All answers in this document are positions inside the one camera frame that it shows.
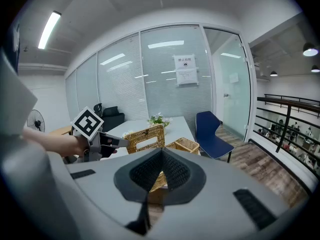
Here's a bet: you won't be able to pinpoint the wicker basket with lid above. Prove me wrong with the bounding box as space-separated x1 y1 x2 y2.
123 123 201 205

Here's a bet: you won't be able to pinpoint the black pedestal fan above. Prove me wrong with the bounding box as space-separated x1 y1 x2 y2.
26 109 46 134

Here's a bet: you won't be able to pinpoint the blue chair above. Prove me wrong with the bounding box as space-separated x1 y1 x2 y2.
195 110 235 164

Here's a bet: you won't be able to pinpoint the large black pendant lamp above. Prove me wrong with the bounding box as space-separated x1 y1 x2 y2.
302 42 320 58

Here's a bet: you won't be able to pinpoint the pink and white potted flowers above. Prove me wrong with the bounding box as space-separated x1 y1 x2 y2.
147 112 174 135

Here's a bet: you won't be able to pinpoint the round wooden side table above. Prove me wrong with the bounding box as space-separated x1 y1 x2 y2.
48 124 74 137

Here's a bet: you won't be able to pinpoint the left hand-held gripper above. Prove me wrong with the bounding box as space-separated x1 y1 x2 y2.
70 106 131 163

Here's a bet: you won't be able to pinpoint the black metal railing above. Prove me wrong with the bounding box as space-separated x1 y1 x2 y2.
251 93 320 183

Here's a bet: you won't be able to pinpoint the glass door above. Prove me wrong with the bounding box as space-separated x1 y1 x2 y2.
203 27 252 143

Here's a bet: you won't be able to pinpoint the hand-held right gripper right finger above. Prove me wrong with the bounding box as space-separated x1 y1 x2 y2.
149 147 291 240

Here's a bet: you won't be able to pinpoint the white notice with camera icon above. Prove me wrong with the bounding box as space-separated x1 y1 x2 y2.
173 54 196 71

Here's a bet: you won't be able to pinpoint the grey office table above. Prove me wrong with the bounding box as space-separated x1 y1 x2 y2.
99 116 201 161

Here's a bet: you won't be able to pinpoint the white printed paper sheet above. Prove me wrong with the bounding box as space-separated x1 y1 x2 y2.
175 67 200 87

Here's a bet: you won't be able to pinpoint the ceiling tube light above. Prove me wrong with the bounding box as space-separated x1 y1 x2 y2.
37 10 62 51

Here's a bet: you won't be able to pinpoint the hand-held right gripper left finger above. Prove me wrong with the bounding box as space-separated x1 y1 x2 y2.
67 147 164 236

